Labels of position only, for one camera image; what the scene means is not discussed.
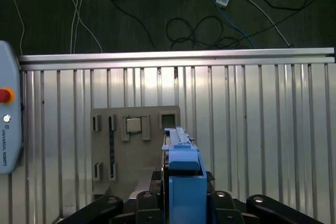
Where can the dark RAM stick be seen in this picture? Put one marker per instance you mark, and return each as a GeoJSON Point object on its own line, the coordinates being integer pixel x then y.
{"type": "Point", "coordinates": [112, 145]}

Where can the grey parts rack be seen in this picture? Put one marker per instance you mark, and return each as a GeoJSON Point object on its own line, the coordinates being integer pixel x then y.
{"type": "Point", "coordinates": [136, 155]}

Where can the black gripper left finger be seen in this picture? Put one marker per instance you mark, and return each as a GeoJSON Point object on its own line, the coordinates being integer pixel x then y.
{"type": "Point", "coordinates": [105, 204]}

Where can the silver CPU chip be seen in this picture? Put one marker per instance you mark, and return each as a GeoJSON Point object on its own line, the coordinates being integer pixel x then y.
{"type": "Point", "coordinates": [134, 124]}

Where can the pale blue teach pendant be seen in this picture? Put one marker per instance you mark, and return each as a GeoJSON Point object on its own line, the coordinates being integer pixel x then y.
{"type": "Point", "coordinates": [10, 134]}

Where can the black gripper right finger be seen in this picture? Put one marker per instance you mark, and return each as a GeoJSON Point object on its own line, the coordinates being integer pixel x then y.
{"type": "Point", "coordinates": [265, 205]}

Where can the hard disk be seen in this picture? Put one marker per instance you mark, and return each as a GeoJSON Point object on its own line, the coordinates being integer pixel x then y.
{"type": "Point", "coordinates": [183, 195]}

